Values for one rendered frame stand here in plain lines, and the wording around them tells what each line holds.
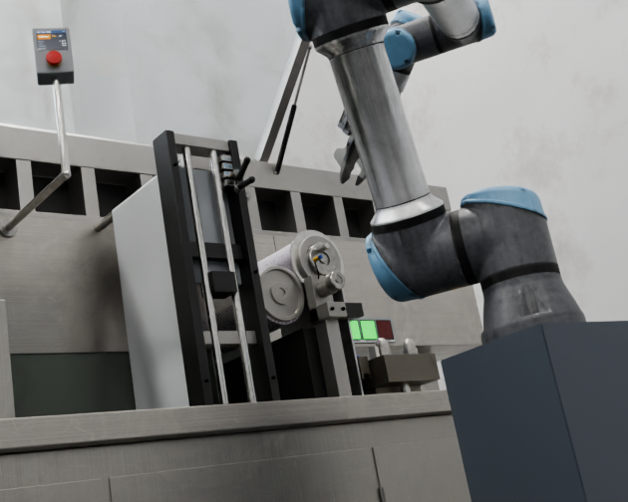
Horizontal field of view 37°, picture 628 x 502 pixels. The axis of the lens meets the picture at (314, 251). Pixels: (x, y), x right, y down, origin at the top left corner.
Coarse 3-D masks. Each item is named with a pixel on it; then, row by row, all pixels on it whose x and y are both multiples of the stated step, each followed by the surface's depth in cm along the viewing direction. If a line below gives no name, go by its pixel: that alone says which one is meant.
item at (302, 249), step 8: (304, 240) 200; (312, 240) 201; (320, 240) 203; (304, 248) 199; (304, 256) 198; (336, 256) 204; (304, 264) 198; (304, 272) 197; (312, 272) 198; (304, 288) 201
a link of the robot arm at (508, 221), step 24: (480, 192) 136; (504, 192) 135; (528, 192) 136; (456, 216) 138; (480, 216) 135; (504, 216) 134; (528, 216) 134; (456, 240) 135; (480, 240) 134; (504, 240) 133; (528, 240) 133; (480, 264) 135; (504, 264) 132; (528, 264) 131
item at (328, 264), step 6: (312, 246) 200; (318, 246) 201; (312, 252) 199; (318, 252) 200; (324, 252) 201; (330, 252) 202; (312, 258) 198; (324, 258) 200; (330, 258) 202; (312, 264) 198; (318, 264) 199; (324, 264) 200; (330, 264) 201; (336, 264) 202; (312, 270) 199; (324, 270) 199; (330, 270) 200
